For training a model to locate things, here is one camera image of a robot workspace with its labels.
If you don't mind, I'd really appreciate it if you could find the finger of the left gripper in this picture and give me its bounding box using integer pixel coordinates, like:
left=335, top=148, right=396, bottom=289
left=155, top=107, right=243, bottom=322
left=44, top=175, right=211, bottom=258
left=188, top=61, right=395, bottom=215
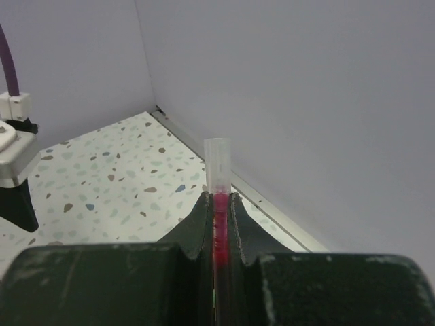
left=0, top=179, right=39, bottom=232

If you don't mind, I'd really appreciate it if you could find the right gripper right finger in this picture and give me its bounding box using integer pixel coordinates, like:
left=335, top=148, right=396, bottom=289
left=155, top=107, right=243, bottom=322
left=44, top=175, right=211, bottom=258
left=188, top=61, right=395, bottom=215
left=228, top=193, right=434, bottom=325

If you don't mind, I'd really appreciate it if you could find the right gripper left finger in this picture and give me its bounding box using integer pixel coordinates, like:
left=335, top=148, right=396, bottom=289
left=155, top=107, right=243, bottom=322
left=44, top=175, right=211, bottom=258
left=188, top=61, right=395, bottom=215
left=1, top=192, right=214, bottom=325

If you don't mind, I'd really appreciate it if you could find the red pen clear cap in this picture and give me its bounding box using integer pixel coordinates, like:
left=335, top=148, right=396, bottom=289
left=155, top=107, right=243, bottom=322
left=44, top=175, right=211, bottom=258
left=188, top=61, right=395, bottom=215
left=204, top=138, right=231, bottom=325

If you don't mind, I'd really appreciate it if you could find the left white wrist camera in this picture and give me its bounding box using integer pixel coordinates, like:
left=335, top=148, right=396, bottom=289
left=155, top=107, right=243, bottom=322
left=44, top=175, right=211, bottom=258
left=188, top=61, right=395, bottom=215
left=1, top=92, right=41, bottom=188

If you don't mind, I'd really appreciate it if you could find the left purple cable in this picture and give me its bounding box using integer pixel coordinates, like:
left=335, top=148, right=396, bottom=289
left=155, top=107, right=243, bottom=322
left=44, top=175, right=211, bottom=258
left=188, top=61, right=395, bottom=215
left=0, top=23, right=22, bottom=98

